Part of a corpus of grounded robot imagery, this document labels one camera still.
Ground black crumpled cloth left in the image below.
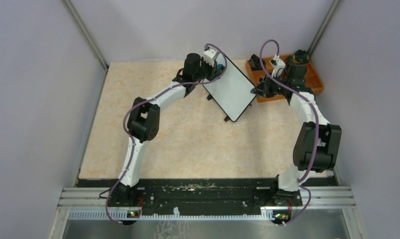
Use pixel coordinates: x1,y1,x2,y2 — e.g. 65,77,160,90
248,54,266,71

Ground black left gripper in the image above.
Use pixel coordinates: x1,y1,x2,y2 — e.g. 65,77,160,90
194,57,221,82

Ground orange compartment tray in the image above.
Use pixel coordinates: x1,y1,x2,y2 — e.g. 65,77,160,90
245,60,324,103

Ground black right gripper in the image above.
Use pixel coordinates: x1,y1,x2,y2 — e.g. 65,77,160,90
250,73,289,99

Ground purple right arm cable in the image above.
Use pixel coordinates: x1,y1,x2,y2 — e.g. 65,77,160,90
259,39,320,226

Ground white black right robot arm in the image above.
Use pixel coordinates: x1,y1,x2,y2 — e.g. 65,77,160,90
251,64,342,205

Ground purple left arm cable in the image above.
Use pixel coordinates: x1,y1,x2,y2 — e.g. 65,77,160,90
105,43,228,226

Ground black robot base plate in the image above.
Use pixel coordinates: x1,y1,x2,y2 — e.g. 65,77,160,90
75,178,338,218

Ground dark cloth with yellow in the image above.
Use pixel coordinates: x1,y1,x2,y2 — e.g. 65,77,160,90
287,49,310,65

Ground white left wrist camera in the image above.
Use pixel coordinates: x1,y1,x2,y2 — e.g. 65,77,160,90
202,48,219,67

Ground aluminium frame rail front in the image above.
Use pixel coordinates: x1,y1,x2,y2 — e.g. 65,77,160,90
58,186,356,209

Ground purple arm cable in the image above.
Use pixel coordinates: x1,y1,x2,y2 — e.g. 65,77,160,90
105,43,228,226
259,39,320,226

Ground white whiteboard black frame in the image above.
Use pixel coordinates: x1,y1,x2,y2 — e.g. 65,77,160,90
203,55,256,122

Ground corner aluminium post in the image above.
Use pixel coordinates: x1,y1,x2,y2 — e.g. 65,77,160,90
307,0,343,57
61,0,109,71

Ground left corner aluminium post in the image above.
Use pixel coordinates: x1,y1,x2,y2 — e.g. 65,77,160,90
61,0,109,71

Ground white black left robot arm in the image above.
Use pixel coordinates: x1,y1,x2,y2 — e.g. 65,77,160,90
107,53,228,206

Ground white toothed cable duct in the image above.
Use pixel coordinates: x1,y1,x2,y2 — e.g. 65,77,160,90
69,208,289,222

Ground right corner aluminium post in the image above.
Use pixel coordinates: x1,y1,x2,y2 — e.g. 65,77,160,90
307,0,343,57

